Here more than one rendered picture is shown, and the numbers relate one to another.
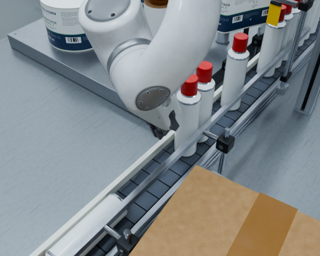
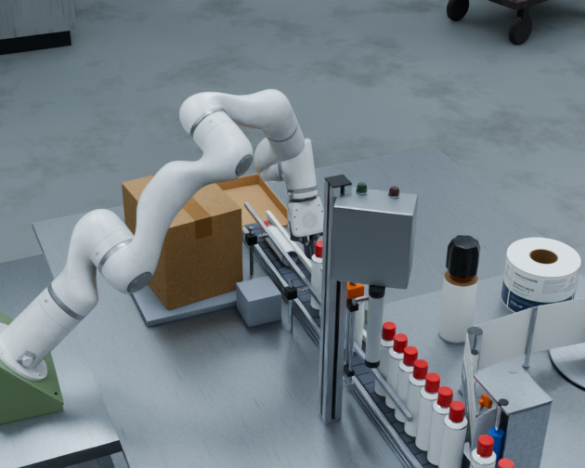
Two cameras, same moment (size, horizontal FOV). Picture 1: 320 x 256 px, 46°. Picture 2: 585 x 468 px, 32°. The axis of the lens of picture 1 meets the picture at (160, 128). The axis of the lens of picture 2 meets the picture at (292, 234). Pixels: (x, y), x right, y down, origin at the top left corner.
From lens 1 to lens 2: 2.91 m
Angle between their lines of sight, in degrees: 86
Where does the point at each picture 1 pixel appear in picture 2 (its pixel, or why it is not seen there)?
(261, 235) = (193, 209)
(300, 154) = (279, 382)
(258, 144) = (308, 364)
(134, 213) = (283, 270)
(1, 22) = not seen: outside the picture
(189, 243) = (207, 195)
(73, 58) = (489, 286)
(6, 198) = not seen: hidden behind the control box
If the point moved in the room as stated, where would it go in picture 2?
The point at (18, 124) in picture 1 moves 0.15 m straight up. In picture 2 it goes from (424, 259) to (428, 217)
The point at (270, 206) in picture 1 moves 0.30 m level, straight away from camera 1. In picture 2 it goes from (202, 215) to (263, 265)
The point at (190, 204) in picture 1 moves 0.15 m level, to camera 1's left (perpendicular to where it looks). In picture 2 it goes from (223, 200) to (250, 177)
